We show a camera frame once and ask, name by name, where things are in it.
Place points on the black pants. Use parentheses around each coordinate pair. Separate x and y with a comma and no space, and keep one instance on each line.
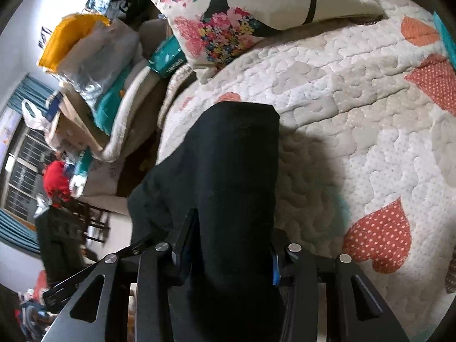
(231,171)

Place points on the red cloth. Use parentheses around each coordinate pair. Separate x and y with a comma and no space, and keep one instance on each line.
(56,181)

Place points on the clear plastic bag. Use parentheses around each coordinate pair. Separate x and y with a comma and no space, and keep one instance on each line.
(103,57)

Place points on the teal tissue packet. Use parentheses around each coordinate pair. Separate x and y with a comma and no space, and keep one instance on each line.
(167,57)

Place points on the teal cartoon print blanket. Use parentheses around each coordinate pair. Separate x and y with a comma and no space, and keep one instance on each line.
(447,35)

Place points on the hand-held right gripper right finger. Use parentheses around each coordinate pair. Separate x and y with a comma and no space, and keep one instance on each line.
(275,269)

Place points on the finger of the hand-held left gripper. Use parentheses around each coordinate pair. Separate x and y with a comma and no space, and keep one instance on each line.
(60,292)

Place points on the barred window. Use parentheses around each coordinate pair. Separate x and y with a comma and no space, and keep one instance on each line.
(25,171)

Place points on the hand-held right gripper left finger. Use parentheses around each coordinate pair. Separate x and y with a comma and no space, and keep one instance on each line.
(185,242)

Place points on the dark wooden chair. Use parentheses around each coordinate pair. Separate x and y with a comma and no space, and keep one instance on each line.
(64,242)

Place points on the white plastic bag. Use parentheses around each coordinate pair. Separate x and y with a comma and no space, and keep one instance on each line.
(34,115)

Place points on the yellow bag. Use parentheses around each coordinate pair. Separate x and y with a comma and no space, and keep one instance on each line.
(67,39)

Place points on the teal curtain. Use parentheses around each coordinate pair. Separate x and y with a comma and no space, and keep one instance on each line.
(28,92)

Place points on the floral figure print pillow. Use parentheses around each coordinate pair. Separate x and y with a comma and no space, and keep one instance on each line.
(285,3)

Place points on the beige folded blanket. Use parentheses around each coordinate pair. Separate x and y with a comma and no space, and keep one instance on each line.
(131,114)

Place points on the quilted heart pattern bedspread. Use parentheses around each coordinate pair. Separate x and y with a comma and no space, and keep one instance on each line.
(356,131)

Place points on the brown cardboard box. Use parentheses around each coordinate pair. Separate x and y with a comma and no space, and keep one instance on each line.
(71,128)

